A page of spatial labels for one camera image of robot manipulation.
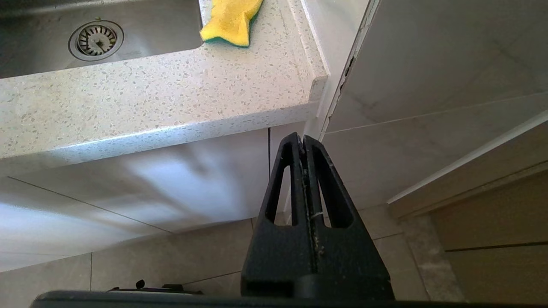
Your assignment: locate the round metal drain strainer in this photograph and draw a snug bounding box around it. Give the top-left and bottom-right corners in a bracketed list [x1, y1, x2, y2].
[68, 20, 125, 62]

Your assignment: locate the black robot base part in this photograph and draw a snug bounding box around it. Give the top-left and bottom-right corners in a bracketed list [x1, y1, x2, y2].
[107, 280, 203, 296]

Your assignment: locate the stainless steel sink basin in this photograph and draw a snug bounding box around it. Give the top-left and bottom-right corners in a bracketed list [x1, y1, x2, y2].
[0, 0, 204, 79]

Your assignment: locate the yellow sponge green backing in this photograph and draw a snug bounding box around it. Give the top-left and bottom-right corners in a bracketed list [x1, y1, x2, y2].
[200, 0, 264, 47]

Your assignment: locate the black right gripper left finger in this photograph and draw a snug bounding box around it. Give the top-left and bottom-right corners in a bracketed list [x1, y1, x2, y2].
[241, 132, 318, 299]

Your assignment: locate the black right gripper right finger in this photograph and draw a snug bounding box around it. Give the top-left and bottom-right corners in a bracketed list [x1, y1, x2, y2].
[300, 135, 394, 302]

